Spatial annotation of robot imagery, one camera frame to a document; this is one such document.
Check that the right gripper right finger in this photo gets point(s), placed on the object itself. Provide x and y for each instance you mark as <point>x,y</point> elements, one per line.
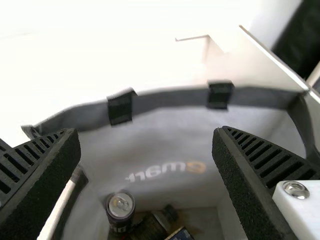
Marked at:
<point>255,180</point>

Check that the rectangular tin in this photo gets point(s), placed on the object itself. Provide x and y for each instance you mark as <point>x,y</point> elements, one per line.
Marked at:
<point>181,234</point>

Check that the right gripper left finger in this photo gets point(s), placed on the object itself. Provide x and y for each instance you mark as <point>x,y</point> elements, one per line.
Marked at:
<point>37,180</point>

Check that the can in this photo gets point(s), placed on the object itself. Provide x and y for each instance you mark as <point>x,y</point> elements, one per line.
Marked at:
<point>120,207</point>

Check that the dark coffee bottle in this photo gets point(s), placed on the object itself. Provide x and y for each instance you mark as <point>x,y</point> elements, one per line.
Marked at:
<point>160,220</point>

